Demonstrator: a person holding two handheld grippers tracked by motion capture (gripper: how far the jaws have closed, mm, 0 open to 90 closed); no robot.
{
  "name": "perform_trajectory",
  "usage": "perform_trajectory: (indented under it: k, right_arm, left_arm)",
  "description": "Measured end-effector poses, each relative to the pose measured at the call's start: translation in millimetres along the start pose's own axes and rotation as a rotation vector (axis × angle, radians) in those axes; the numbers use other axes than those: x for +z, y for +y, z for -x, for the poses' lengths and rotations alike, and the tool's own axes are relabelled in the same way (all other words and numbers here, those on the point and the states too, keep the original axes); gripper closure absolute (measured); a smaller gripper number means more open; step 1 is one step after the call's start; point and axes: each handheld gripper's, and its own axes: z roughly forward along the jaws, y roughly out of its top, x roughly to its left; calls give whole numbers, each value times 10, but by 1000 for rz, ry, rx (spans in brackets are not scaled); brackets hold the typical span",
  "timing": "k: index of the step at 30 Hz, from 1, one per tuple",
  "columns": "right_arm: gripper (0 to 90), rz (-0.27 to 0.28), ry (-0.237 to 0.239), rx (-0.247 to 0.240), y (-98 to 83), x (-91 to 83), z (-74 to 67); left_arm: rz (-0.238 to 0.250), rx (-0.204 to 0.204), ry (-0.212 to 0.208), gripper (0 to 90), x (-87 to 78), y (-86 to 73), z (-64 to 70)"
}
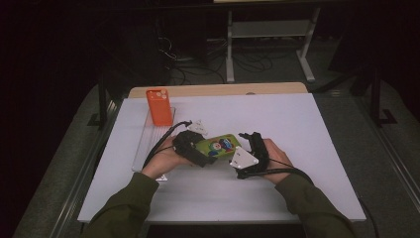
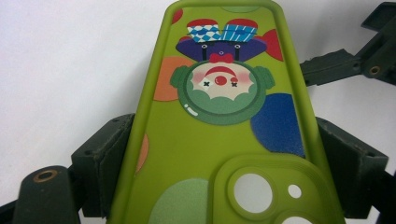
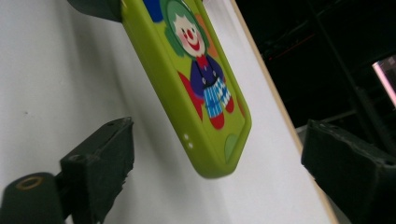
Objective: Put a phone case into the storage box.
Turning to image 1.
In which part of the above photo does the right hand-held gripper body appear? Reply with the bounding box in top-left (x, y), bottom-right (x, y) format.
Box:
top-left (229, 138), bottom-right (270, 180)

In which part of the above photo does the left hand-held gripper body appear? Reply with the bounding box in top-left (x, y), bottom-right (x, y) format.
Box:
top-left (171, 119), bottom-right (210, 168)

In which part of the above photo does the green clown-print phone case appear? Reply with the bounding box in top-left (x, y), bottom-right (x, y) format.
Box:
top-left (194, 133), bottom-right (243, 160)

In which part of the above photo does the clear plastic rack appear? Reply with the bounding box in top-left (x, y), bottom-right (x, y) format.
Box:
top-left (132, 106), bottom-right (176, 182)

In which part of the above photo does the orange phone case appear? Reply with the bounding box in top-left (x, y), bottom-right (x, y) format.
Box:
top-left (145, 87), bottom-right (174, 127)

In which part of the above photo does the person's left hand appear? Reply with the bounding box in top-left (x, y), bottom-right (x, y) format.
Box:
top-left (142, 135), bottom-right (193, 181)

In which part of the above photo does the person's right hand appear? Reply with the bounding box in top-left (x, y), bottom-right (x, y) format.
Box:
top-left (262, 138), bottom-right (295, 185)

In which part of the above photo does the black metal stand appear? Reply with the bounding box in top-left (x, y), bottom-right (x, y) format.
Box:
top-left (369, 65), bottom-right (399, 128)
top-left (87, 73), bottom-right (117, 131)

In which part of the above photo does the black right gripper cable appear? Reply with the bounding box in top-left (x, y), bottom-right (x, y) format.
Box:
top-left (263, 167), bottom-right (380, 238)

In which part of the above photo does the bundle of floor cables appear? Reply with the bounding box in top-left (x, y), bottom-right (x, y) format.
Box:
top-left (157, 34), bottom-right (300, 85)

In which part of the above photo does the white metal table frame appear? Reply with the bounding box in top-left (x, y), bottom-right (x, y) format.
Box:
top-left (225, 5), bottom-right (322, 83)

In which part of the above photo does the aluminium rail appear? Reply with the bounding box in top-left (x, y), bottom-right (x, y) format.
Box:
top-left (358, 98), bottom-right (420, 212)
top-left (49, 98), bottom-right (125, 238)

